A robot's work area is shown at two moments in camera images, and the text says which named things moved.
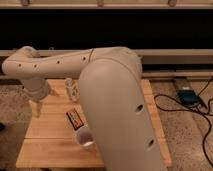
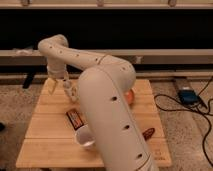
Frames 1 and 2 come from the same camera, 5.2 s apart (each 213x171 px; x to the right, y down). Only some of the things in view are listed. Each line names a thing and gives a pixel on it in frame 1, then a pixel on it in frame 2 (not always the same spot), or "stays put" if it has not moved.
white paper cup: (85, 137) stays put
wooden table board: (50, 141) stays put
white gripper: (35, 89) -> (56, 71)
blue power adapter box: (188, 96) stays put
